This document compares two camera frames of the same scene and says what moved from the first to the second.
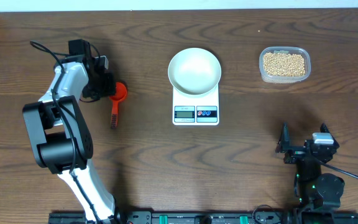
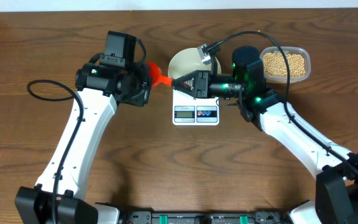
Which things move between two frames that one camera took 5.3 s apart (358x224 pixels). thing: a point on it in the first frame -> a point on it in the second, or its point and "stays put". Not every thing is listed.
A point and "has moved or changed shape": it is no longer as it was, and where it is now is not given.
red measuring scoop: (120, 93) has moved or changed shape
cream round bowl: (194, 71) stays put
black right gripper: (296, 152) -> (201, 89)
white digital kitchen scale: (201, 110) stays put
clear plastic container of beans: (284, 65) stays put
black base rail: (205, 217) stays put
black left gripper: (110, 89) -> (142, 96)
